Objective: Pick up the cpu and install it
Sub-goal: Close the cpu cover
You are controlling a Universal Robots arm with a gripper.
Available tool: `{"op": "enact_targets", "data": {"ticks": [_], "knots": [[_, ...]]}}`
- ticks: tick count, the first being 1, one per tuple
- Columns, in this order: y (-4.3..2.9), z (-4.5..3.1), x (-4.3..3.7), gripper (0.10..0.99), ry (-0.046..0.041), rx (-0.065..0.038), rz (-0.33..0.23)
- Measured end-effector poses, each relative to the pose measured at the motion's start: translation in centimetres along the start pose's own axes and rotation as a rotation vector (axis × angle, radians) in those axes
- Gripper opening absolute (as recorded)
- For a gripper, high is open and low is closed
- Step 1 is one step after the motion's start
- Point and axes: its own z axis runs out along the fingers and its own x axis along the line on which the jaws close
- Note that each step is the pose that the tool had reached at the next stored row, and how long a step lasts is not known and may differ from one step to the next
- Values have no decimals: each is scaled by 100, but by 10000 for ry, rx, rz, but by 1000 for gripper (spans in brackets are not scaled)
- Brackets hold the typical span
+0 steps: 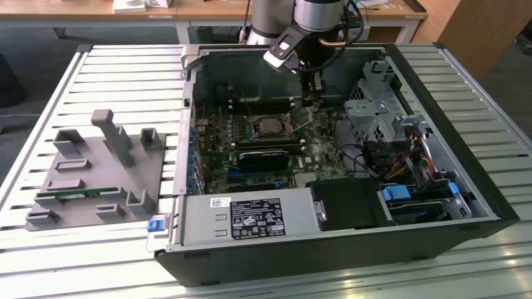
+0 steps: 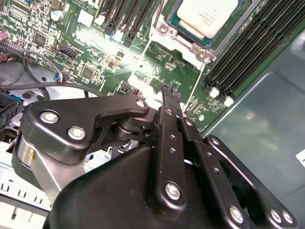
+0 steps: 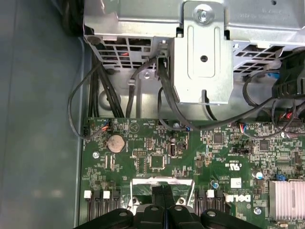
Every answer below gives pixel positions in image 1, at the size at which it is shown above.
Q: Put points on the silver CPU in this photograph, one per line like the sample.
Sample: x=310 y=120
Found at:
x=270 y=125

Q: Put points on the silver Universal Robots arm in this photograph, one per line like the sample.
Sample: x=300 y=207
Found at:
x=318 y=15

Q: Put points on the CPU socket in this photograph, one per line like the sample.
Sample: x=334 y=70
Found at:
x=258 y=134

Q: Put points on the black RAM slot bank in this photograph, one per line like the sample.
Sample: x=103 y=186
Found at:
x=266 y=107

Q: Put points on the metal drive cage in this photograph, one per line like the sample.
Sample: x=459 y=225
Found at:
x=374 y=109

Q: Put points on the wooden desk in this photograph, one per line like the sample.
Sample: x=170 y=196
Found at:
x=132 y=16
x=387 y=14

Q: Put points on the white papers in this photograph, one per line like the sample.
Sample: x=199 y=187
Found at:
x=387 y=6

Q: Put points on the green box under desk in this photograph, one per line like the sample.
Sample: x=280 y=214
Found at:
x=204 y=35

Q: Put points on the installed black RAM sticks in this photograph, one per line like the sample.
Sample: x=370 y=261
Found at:
x=266 y=144

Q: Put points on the green motherboard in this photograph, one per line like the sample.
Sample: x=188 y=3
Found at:
x=324 y=152

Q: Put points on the black graphics card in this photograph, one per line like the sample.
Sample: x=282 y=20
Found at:
x=262 y=162

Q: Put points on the silver chipset heatsink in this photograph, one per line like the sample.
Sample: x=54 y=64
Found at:
x=303 y=180

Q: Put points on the wooden cabinet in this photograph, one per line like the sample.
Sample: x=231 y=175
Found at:
x=478 y=31

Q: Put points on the white and blue box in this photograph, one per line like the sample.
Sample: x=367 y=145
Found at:
x=158 y=3

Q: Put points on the black plastic shroud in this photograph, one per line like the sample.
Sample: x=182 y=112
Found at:
x=350 y=202

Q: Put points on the blue disk carrier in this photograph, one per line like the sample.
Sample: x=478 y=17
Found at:
x=395 y=193

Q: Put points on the blue plastic clip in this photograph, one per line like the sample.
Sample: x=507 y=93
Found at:
x=452 y=190

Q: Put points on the black hard disk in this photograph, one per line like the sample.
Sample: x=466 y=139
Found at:
x=415 y=211

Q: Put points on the silver power supply unit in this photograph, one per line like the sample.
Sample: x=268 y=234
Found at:
x=199 y=218

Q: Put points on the grey parts rack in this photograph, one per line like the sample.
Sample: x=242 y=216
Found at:
x=104 y=174

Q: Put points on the blue case latch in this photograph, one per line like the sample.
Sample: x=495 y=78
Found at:
x=156 y=225

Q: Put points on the black open PC case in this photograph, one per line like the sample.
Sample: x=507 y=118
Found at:
x=291 y=264

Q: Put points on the green RAM stick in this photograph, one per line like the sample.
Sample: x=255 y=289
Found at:
x=75 y=193

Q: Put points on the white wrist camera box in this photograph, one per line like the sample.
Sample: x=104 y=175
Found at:
x=279 y=56

